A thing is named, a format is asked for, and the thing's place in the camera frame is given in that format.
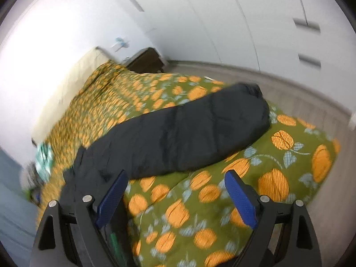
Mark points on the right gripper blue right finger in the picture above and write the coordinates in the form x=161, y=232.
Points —
x=282, y=234

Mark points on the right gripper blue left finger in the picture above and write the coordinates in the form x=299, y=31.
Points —
x=61, y=226

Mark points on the black puffer jacket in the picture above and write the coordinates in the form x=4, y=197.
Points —
x=184, y=138

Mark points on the grey striped clothes pile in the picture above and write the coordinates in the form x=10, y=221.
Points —
x=31, y=183

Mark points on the blue grey curtain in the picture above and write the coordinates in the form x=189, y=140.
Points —
x=18, y=216

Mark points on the teal white folded cloth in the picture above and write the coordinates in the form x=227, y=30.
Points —
x=44, y=161

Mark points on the green orange floral bedspread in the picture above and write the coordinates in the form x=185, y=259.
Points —
x=185, y=218

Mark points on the dark wooden nightstand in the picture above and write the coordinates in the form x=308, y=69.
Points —
x=145, y=61

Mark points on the white wardrobe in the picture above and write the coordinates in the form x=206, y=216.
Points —
x=309, y=42

